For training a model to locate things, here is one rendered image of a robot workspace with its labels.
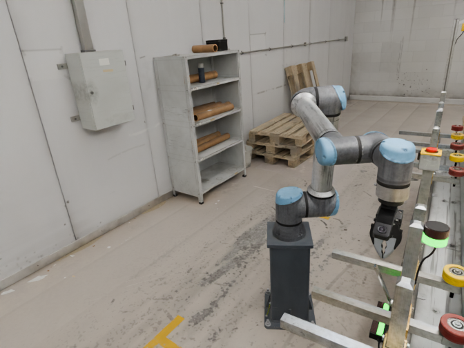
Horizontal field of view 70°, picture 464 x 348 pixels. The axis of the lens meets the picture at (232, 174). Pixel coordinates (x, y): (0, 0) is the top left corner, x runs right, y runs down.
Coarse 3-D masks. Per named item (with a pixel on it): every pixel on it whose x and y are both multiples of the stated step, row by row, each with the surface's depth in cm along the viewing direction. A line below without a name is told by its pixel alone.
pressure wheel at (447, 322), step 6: (444, 318) 93; (450, 318) 94; (456, 318) 93; (462, 318) 93; (444, 324) 92; (450, 324) 92; (456, 324) 91; (462, 324) 92; (444, 330) 91; (450, 330) 90; (456, 330) 90; (462, 330) 90; (444, 336) 92; (450, 336) 90; (456, 336) 89; (462, 336) 88; (456, 342) 89; (462, 342) 89
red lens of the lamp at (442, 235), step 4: (424, 228) 90; (428, 228) 88; (424, 232) 90; (428, 232) 88; (432, 232) 87; (436, 232) 87; (440, 232) 86; (444, 232) 86; (448, 232) 87; (428, 236) 89; (432, 236) 88; (436, 236) 87; (440, 236) 87; (444, 236) 87; (448, 236) 87
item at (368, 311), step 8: (320, 288) 114; (312, 296) 114; (320, 296) 112; (328, 296) 110; (336, 296) 110; (344, 296) 110; (336, 304) 110; (344, 304) 108; (352, 304) 106; (360, 304) 106; (368, 304) 106; (360, 312) 106; (368, 312) 104; (376, 312) 103; (384, 312) 103; (376, 320) 103; (384, 320) 102; (416, 320) 99; (416, 328) 97; (424, 328) 96; (432, 328) 96; (424, 336) 97; (432, 336) 95; (440, 336) 94; (448, 344) 93; (456, 344) 92
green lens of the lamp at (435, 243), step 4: (424, 236) 90; (424, 240) 90; (428, 240) 89; (432, 240) 88; (436, 240) 87; (440, 240) 87; (444, 240) 87; (428, 244) 89; (432, 244) 88; (436, 244) 88; (440, 244) 88; (444, 244) 88
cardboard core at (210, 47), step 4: (208, 44) 352; (212, 44) 347; (192, 48) 362; (196, 48) 358; (200, 48) 355; (204, 48) 352; (208, 48) 349; (212, 48) 346; (216, 48) 351; (196, 52) 363
